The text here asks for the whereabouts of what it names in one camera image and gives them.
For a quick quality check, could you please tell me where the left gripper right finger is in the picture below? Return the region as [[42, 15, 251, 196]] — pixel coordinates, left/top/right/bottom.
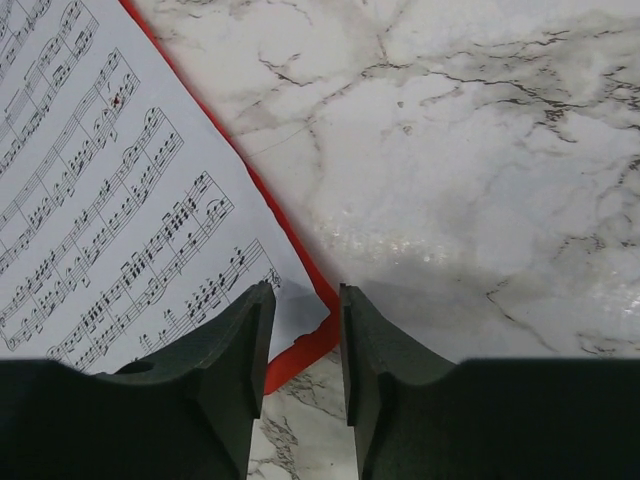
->
[[340, 285, 639, 479]]

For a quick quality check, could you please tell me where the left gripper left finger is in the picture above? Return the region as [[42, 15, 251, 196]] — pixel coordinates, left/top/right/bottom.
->
[[1, 282, 276, 479]]

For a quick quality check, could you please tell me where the sheet music red folder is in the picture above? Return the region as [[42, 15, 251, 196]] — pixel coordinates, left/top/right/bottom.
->
[[1, 1, 338, 391]]

